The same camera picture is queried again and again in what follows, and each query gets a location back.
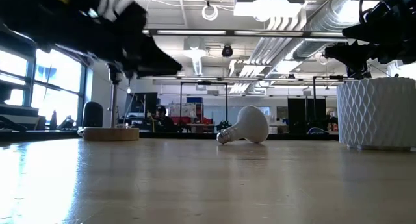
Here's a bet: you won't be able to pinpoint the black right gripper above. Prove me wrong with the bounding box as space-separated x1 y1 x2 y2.
324 0 416 81

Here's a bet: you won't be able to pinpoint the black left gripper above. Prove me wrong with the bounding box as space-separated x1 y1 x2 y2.
0 0 148 72

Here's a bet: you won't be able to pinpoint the white textured cup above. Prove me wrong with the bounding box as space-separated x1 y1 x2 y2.
337 77 416 151

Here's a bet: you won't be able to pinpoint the wooden base lamp stand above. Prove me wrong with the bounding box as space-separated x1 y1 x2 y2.
83 63 140 142

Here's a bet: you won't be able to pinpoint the white reflector lightbulb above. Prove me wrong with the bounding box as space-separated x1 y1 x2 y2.
216 105 270 145

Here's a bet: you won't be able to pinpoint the black computer monitor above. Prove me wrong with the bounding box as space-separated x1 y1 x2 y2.
125 92 159 118

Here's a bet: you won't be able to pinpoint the long ceiling light bar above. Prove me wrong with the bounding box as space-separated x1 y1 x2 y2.
142 29 348 37

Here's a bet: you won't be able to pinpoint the person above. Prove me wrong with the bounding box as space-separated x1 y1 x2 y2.
151 105 178 133

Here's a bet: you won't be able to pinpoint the black rounded chair back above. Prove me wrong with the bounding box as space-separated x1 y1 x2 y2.
82 101 104 128

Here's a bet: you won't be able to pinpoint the large bright window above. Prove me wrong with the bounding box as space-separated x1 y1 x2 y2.
0 48 87 127

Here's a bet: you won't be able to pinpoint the black gantry frame with camera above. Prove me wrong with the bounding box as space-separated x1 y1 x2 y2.
313 75 345 121

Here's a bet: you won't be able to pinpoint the silver ribbed ventilation duct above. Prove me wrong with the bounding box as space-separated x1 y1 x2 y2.
292 0 361 61

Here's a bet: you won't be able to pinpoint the black rectangular gantry frame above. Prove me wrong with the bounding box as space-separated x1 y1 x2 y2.
179 81 228 124

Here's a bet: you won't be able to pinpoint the coiled white cable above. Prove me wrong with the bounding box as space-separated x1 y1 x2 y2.
201 3 219 22

